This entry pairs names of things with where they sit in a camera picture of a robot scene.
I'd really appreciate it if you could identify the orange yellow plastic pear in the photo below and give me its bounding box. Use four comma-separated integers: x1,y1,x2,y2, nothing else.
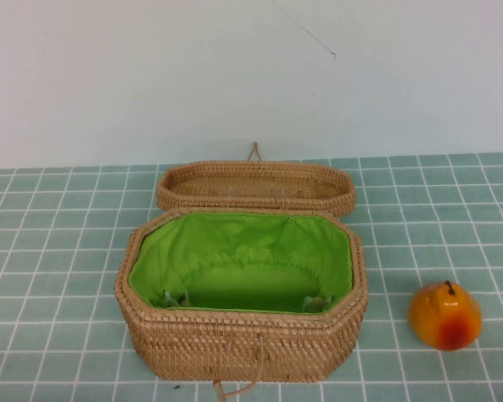
407,280,484,349

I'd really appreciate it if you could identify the woven rattan basket lid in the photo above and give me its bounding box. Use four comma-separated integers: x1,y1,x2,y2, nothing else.
156,141,357,219

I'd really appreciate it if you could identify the green fabric basket lining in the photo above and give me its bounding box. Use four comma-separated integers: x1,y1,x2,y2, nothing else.
128,212,354,314

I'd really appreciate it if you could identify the woven rattan basket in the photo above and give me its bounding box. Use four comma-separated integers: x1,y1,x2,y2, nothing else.
113,207,370,402

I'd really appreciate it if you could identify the green tile-pattern tablecloth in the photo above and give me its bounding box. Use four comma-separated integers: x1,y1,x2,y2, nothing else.
0,151,503,402

